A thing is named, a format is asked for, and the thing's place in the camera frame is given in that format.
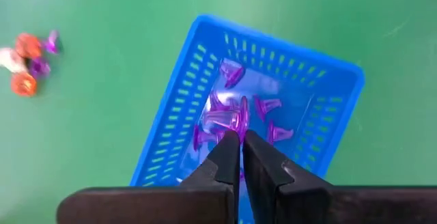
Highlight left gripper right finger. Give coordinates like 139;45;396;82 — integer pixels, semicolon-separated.
242;129;335;224

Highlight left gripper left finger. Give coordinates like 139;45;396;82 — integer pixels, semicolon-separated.
179;129;241;224

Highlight blue plastic basket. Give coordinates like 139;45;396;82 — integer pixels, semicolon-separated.
128;13;366;224

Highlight green table mat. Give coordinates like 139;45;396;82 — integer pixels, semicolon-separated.
0;0;437;224

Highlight orange translucent pumpkin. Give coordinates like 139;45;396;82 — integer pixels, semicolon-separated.
10;71;38;98
14;31;43;60

